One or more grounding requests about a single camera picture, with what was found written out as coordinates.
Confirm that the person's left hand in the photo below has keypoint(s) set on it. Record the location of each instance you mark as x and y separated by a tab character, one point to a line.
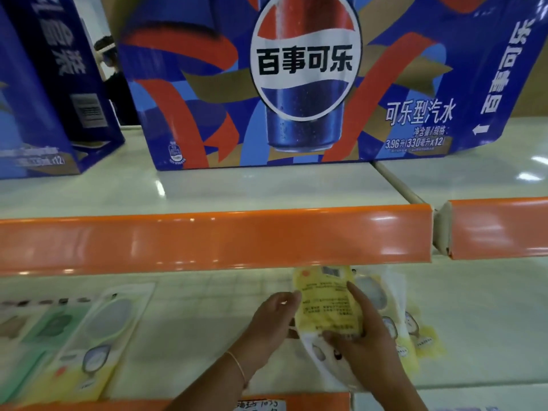
269	333

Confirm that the person's right hand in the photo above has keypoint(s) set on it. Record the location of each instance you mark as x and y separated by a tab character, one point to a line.
372	359

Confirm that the pile of round mirror packets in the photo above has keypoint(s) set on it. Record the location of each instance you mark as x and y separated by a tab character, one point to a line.
325	303

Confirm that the orange edged white shelf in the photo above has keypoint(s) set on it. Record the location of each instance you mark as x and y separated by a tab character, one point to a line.
214	239

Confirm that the person's right forearm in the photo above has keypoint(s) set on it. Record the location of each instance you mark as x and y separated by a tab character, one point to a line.
398	398

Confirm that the person's left forearm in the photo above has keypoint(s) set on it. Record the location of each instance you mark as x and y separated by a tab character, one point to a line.
205	389

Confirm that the white handwritten price label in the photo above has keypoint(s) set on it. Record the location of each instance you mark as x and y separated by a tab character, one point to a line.
257	406

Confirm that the blue printed drink carton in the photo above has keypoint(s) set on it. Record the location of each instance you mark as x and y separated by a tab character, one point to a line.
192	59
34	124

